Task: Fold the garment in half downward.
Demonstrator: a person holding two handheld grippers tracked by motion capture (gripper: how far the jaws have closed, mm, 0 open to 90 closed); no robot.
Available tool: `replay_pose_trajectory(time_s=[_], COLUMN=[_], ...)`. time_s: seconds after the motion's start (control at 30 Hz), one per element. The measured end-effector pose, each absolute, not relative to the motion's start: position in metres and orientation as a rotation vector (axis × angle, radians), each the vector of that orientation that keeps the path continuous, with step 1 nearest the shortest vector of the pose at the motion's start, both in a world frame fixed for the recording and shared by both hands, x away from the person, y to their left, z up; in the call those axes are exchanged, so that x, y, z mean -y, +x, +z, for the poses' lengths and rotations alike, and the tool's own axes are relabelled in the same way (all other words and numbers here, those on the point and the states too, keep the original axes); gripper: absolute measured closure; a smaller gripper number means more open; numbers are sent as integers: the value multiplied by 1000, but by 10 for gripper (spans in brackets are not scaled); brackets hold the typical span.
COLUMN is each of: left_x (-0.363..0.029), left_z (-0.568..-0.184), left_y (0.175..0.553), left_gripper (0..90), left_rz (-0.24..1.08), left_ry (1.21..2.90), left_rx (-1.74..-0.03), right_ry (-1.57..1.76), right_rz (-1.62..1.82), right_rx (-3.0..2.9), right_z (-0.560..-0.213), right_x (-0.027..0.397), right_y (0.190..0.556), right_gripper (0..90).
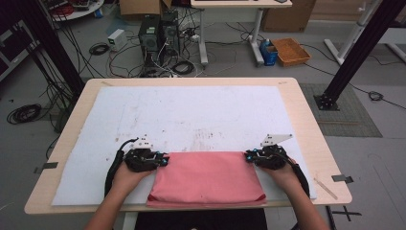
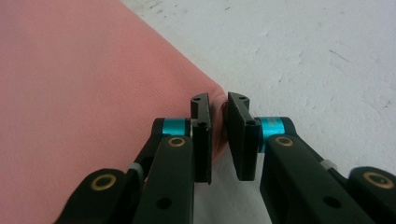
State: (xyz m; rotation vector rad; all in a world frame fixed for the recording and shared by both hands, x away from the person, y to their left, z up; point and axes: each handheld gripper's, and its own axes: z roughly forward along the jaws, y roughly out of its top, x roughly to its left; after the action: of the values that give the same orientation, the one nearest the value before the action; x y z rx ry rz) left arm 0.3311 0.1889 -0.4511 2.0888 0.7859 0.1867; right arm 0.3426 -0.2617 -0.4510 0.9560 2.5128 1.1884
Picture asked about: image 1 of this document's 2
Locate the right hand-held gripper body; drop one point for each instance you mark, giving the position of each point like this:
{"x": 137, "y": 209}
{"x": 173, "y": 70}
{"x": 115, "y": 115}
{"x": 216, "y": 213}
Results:
{"x": 271, "y": 156}

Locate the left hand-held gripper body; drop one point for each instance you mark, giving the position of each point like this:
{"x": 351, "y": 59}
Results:
{"x": 140, "y": 158}

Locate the pink tank top red trim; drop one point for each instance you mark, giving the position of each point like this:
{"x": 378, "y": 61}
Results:
{"x": 204, "y": 179}

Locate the person's right hand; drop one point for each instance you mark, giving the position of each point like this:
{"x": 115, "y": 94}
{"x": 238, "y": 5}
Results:
{"x": 285, "y": 177}

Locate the person's left hand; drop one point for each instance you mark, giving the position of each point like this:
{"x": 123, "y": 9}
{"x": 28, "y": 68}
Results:
{"x": 127, "y": 180}

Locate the light wooden table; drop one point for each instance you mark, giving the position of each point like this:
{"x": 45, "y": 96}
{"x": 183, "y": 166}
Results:
{"x": 306, "y": 127}

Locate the white foam sheet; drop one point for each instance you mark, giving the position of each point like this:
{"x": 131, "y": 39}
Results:
{"x": 191, "y": 111}

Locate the thin wooden stick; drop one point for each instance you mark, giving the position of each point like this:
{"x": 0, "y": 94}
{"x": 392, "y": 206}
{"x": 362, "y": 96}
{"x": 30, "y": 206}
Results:
{"x": 325, "y": 189}

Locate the white table leg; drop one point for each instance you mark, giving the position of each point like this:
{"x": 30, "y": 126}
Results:
{"x": 129, "y": 221}

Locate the person's black clothing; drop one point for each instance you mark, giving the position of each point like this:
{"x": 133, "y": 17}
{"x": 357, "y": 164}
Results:
{"x": 201, "y": 220}

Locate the black tape piece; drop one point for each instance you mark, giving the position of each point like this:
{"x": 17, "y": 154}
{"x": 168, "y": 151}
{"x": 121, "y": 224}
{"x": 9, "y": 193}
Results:
{"x": 341, "y": 178}
{"x": 48, "y": 166}

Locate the grey floor mat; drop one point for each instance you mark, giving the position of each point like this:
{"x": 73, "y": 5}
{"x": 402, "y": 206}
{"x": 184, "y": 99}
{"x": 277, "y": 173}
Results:
{"x": 348, "y": 118}

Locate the blue box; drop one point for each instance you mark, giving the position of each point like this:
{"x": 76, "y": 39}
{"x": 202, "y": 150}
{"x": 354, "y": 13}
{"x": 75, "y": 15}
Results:
{"x": 269, "y": 55}

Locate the orange tray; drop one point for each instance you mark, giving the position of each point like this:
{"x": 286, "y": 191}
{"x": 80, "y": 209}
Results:
{"x": 291, "y": 51}

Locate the black computer tower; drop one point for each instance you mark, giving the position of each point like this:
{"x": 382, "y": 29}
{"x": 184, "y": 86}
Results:
{"x": 149, "y": 38}
{"x": 170, "y": 32}

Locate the small white box device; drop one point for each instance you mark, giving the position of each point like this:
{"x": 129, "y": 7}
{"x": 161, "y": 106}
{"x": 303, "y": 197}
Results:
{"x": 117, "y": 39}

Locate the cardboard box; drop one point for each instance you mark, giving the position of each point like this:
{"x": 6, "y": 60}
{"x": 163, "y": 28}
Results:
{"x": 287, "y": 16}
{"x": 140, "y": 7}

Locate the white desk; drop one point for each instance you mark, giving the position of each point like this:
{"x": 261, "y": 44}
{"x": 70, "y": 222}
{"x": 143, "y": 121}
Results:
{"x": 239, "y": 4}

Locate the white metal stand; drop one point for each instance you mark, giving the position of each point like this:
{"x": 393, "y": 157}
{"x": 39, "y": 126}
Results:
{"x": 356, "y": 32}

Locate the round white table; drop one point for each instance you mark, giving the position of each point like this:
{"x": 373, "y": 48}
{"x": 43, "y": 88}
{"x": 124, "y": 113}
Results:
{"x": 79, "y": 11}

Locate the black metal post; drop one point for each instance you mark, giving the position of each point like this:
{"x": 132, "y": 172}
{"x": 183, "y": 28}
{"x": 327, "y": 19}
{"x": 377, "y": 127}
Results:
{"x": 357, "y": 54}
{"x": 54, "y": 41}

